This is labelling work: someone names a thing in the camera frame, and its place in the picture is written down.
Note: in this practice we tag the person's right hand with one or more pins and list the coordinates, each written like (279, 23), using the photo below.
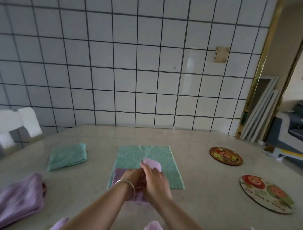
(157, 187)

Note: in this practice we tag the person's left hand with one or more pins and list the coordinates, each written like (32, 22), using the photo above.
(130, 176)

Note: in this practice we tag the pink and green towel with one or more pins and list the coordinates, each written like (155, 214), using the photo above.
(132, 156)

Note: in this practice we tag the green cloth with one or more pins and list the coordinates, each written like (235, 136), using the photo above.
(67, 156)

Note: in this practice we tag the brown round placemat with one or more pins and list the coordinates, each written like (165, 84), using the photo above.
(226, 156)

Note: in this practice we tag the two-face round placemat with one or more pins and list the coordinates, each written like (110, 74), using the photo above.
(267, 194)

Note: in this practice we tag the person's right forearm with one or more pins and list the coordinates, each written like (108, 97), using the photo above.
(175, 215)

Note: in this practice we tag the person's left forearm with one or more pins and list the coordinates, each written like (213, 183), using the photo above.
(94, 213)

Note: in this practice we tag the white leaning boards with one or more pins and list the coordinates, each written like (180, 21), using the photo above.
(260, 111)

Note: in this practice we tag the white wooden chair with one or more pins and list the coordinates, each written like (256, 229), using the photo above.
(14, 120)

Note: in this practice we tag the dark blue panel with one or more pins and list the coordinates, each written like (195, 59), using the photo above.
(274, 132)

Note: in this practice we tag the tan wall plate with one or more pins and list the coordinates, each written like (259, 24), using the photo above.
(221, 54)

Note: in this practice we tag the gold metal door frame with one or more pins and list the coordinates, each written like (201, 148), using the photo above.
(258, 75)

